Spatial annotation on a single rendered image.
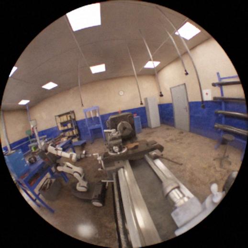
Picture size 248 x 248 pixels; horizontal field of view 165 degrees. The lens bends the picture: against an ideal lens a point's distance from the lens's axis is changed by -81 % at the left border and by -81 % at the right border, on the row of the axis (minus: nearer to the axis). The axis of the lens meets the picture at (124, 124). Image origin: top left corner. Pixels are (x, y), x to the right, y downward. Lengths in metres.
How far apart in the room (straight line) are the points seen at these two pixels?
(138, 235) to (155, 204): 0.33
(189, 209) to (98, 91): 5.22
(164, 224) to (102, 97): 5.17
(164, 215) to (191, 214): 0.45
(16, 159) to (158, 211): 1.99
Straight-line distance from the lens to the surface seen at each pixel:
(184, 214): 0.35
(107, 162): 1.07
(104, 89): 5.15
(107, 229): 1.56
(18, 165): 1.88
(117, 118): 1.69
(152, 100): 5.04
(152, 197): 0.84
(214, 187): 0.24
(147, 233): 0.63
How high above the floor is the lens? 1.45
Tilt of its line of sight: 10 degrees down
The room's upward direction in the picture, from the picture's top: 11 degrees counter-clockwise
